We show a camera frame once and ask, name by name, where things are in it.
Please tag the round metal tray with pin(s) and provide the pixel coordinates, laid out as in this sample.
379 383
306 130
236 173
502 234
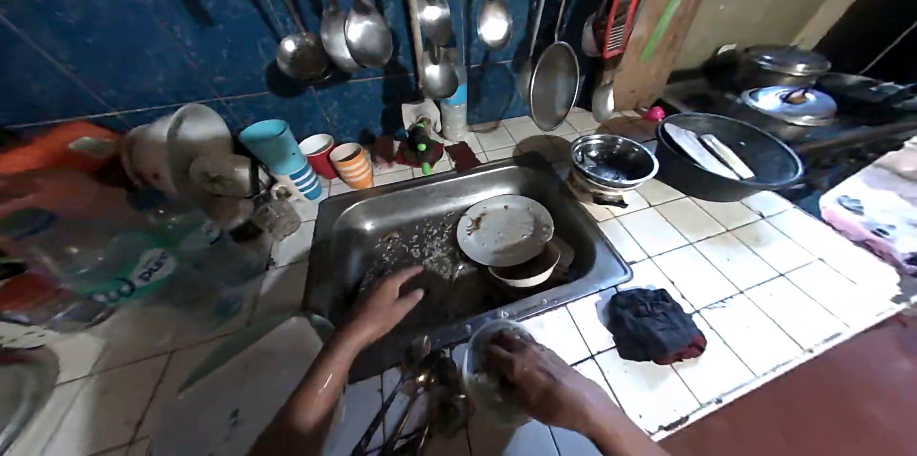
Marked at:
25 391

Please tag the clear bottle blue label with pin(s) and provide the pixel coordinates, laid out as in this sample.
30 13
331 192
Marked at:
454 109

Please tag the person's left forearm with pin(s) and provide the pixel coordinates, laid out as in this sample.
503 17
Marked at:
314 395

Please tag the blue white striped cup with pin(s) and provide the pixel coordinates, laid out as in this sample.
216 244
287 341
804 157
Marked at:
304 178

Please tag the person's right fingers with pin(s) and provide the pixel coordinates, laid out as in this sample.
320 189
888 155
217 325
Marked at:
504 354

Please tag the person's left hand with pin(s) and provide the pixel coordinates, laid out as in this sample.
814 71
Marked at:
374 313

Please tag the shiny metal bowl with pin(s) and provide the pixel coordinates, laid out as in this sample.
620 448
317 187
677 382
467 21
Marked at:
605 173

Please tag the orange white striped cup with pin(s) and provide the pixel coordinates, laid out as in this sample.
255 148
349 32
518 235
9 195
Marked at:
352 167

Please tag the clear glass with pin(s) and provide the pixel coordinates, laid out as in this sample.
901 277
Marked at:
277 218

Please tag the turquoise plastic cup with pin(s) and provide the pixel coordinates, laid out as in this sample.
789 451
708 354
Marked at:
272 146

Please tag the red cup white inside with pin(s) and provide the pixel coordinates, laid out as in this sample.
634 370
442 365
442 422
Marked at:
319 157

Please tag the pink white printed cloth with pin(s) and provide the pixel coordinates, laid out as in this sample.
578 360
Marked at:
870 191

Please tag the bundle of metal cutlery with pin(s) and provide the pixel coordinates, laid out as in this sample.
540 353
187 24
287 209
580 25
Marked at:
430 377

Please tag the green flat strip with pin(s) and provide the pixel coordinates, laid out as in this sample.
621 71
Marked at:
673 5

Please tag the small pink object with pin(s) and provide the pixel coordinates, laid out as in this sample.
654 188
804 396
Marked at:
653 113

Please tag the stainless steel sink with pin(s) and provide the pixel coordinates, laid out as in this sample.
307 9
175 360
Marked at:
340 241

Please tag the green clear plastic bottle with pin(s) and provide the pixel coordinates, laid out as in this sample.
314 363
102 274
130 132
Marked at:
136 273

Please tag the person's right forearm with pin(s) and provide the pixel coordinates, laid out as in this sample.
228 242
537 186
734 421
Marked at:
609 431

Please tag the red grater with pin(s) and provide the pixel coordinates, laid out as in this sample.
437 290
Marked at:
627 5

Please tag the white round plate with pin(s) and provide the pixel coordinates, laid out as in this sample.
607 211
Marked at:
505 230

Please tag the stove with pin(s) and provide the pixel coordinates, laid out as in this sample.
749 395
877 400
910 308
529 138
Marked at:
870 109

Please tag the small metal ladle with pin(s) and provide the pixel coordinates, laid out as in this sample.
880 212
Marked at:
438 76

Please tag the metal mug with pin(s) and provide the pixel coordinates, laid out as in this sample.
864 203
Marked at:
229 175

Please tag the large whitish metal pot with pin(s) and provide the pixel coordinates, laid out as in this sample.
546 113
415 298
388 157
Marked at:
190 141

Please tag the person's left fingers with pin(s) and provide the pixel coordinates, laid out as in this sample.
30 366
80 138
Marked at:
403 278

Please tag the dark crumpled cloth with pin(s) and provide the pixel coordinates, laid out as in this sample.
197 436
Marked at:
648 323

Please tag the round metal strainer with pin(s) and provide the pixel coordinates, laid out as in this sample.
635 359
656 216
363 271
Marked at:
554 87

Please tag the wooden board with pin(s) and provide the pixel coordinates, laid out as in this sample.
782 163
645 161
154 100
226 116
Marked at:
648 58

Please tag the clear plastic round tub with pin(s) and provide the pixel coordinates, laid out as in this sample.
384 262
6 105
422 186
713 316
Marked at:
475 370

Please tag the metal pot with lid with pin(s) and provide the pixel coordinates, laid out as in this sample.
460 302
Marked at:
777 69

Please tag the white flat strip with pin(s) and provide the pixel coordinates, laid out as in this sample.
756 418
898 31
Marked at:
726 155
695 149

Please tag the white plastic board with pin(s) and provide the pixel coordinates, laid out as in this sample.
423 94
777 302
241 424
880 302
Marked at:
251 384

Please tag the shiny pot lid with knob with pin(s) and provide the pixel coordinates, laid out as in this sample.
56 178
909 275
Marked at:
781 112

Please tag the green and dark bottle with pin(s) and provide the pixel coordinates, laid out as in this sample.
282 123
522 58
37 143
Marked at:
420 141

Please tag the person's right hand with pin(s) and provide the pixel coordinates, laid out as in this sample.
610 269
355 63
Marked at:
548 377

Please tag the white bowl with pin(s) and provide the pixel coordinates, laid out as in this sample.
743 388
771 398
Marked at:
529 277

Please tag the large black basin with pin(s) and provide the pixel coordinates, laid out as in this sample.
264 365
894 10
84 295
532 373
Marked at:
716 187

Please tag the person's left thumb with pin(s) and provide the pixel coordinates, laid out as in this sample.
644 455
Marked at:
410 300

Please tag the orange plastic bag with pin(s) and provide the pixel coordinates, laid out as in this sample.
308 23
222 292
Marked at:
54 148

